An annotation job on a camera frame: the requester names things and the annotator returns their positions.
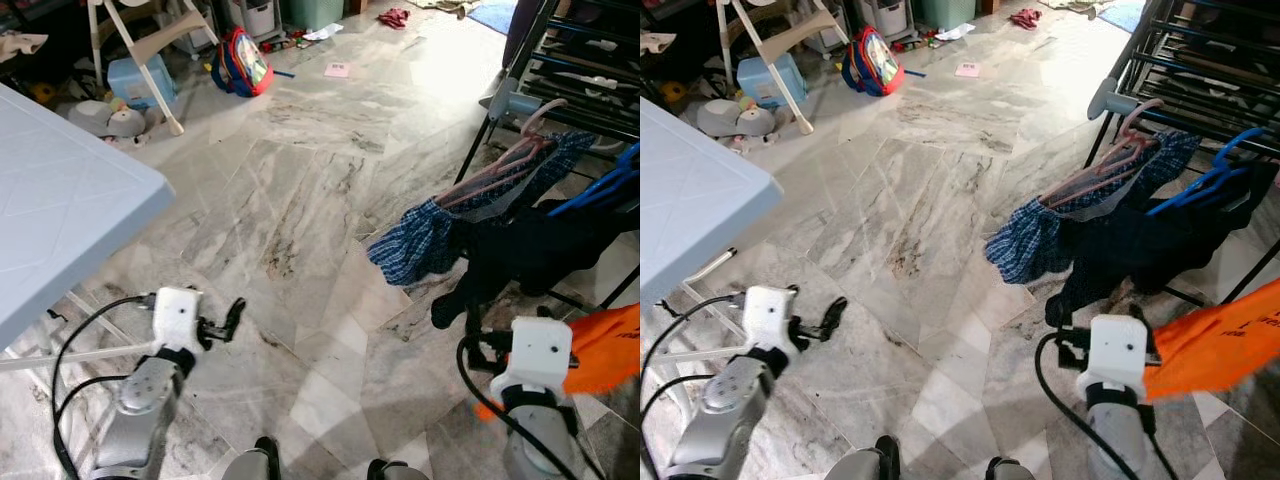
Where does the orange shirt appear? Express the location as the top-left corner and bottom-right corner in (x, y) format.
(475, 303), (641, 421)
(1145, 280), (1280, 401)

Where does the pink clothes hanger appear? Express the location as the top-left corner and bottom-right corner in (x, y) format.
(1038, 97), (1167, 206)
(435, 97), (571, 211)

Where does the blue clothes hanger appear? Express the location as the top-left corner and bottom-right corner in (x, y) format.
(1147, 127), (1269, 218)
(548, 143), (641, 218)

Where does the dark navy garment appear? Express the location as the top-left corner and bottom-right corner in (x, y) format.
(1045, 160), (1280, 326)
(432, 165), (641, 331)

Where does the blue plaid shirt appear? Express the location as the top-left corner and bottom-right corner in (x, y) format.
(367, 130), (598, 288)
(985, 130), (1201, 286)

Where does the robot left leg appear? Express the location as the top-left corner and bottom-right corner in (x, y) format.
(222, 437), (283, 480)
(825, 435), (901, 480)

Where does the pale grey folding table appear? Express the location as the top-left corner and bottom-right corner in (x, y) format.
(0, 83), (177, 376)
(640, 97), (785, 369)

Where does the grey plastic potty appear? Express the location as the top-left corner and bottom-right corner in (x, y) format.
(697, 98), (779, 139)
(68, 98), (151, 141)

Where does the light blue plastic bin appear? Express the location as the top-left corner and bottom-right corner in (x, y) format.
(737, 53), (809, 109)
(107, 55), (181, 111)

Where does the red blue backpack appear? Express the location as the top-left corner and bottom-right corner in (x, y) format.
(842, 27), (906, 98)
(210, 27), (276, 98)

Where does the white beige high chair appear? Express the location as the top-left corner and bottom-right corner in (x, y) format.
(85, 0), (221, 136)
(718, 0), (851, 136)

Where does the black clothes drying rack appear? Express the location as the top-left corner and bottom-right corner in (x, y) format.
(455, 0), (641, 311)
(1085, 0), (1280, 306)

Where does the teal plastic bin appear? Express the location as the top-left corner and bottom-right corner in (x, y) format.
(280, 0), (346, 31)
(915, 0), (979, 31)

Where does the blue floor mat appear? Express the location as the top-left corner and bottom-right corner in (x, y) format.
(468, 0), (519, 36)
(1098, 0), (1146, 31)

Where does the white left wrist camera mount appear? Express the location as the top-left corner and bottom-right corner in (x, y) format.
(152, 288), (206, 351)
(743, 286), (801, 351)

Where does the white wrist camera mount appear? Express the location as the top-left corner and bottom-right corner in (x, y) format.
(490, 317), (576, 406)
(152, 288), (206, 351)
(1078, 313), (1161, 401)
(743, 286), (801, 351)

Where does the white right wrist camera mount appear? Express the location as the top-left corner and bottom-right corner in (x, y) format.
(490, 317), (576, 406)
(1078, 313), (1161, 401)

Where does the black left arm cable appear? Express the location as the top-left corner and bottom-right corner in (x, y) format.
(50, 295), (156, 480)
(640, 293), (749, 480)

